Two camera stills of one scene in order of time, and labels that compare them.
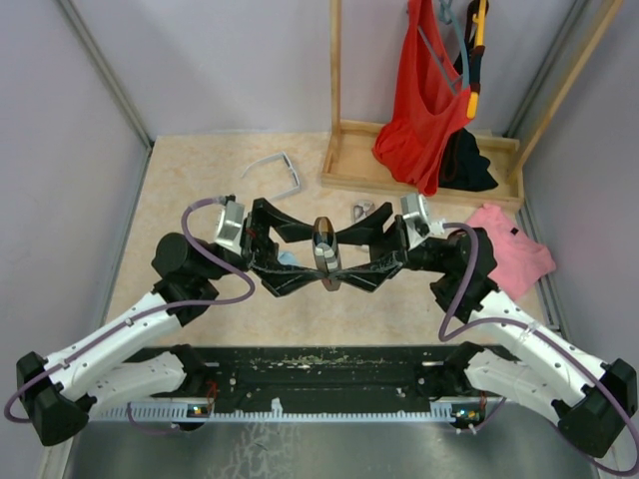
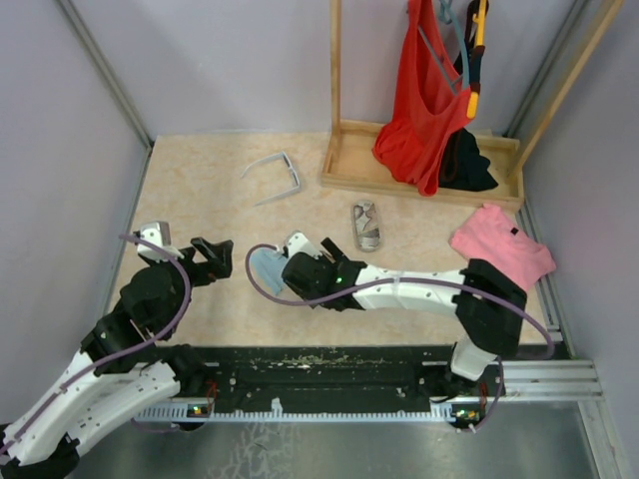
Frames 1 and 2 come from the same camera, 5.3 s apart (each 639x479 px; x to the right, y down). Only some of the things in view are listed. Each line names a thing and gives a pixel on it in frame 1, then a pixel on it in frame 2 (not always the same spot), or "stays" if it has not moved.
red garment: [431, 101] stays
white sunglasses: [295, 176] stays
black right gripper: [369, 275] -> [332, 251]
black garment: [461, 166] stays
